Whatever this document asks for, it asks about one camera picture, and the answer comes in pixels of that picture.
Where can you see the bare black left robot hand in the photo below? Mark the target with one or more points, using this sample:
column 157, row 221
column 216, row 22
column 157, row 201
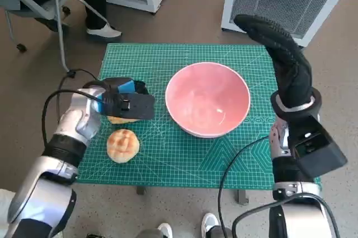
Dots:
column 126, row 86

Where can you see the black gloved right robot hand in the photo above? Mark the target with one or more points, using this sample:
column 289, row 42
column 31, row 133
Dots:
column 291, row 64

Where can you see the long striped toy bread loaf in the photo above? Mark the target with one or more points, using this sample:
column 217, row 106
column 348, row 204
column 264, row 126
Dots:
column 118, row 120

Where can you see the round toy bread bun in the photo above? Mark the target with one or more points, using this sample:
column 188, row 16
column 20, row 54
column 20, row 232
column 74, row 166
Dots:
column 123, row 145

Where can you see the pink bowl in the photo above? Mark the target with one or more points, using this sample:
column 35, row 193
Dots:
column 207, row 98

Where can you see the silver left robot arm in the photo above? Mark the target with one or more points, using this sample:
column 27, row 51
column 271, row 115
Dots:
column 72, row 120

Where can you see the large white mesh cabinet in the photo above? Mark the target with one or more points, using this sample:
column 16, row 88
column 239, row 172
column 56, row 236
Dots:
column 279, row 2

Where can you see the grey chair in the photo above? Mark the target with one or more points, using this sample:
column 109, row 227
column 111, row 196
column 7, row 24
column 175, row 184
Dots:
column 60, row 25

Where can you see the green cutting mat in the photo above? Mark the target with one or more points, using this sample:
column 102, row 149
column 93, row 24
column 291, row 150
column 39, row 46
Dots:
column 173, row 162

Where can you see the grey table leg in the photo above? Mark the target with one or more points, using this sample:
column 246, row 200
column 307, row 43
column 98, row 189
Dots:
column 242, row 196
column 141, row 190

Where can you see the standing person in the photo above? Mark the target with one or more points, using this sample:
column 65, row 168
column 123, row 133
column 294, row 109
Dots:
column 209, row 221

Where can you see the white plastic bag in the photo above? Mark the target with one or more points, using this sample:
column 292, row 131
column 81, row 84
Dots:
column 5, row 201

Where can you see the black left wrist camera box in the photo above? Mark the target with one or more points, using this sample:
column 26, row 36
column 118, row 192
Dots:
column 134, row 107

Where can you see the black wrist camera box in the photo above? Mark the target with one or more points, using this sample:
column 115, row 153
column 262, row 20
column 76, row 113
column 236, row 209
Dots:
column 134, row 107
column 316, row 148

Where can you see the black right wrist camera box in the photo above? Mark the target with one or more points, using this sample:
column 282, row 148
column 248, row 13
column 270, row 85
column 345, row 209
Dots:
column 316, row 148

